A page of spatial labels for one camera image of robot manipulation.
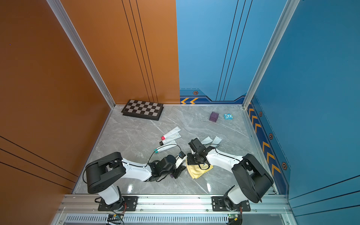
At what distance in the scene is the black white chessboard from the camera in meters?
1.12

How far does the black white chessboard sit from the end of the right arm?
468 millimetres

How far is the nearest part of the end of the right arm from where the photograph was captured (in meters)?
0.64
